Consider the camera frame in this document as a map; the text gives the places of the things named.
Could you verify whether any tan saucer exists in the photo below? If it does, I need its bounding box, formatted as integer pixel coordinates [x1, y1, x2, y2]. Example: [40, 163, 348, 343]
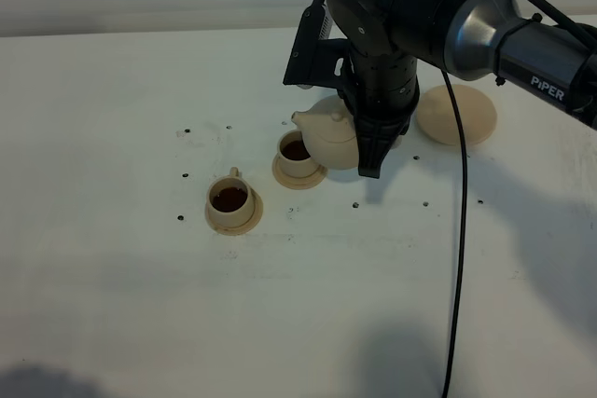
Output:
[205, 192, 263, 236]
[271, 156, 327, 190]

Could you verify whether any tan saucer front left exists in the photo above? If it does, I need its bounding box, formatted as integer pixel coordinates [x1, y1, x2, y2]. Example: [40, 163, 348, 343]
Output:
[205, 192, 263, 236]

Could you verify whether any tan teacup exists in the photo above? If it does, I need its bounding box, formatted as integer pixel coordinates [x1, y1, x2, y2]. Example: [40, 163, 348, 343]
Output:
[206, 167, 256, 228]
[277, 130, 320, 179]

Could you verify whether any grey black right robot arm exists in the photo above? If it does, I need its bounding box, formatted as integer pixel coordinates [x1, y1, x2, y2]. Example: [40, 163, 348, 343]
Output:
[326, 0, 596, 178]

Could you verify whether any black camera cable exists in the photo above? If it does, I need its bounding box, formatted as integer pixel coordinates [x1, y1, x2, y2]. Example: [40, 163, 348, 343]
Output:
[358, 0, 597, 398]

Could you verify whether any tan teacup front left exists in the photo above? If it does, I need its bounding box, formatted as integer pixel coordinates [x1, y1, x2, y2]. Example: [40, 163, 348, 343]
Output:
[206, 167, 256, 228]

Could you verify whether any tan ceramic teapot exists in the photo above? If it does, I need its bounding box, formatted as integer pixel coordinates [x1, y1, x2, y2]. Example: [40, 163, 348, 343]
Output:
[291, 95, 359, 171]

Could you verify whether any round tan teapot coaster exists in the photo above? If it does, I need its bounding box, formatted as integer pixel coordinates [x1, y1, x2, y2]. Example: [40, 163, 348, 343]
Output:
[416, 85, 497, 146]

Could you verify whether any tan teacup near centre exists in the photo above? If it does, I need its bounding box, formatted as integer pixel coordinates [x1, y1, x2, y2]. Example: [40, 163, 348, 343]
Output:
[277, 130, 320, 179]

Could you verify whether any tan saucer near centre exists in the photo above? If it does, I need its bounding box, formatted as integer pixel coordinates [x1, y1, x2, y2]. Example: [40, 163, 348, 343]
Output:
[271, 156, 327, 190]

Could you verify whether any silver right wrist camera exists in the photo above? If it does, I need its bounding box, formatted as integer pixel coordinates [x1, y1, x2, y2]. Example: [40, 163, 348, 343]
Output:
[283, 0, 347, 89]

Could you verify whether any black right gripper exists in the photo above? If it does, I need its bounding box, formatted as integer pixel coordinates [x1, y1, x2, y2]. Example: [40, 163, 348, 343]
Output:
[326, 0, 462, 179]

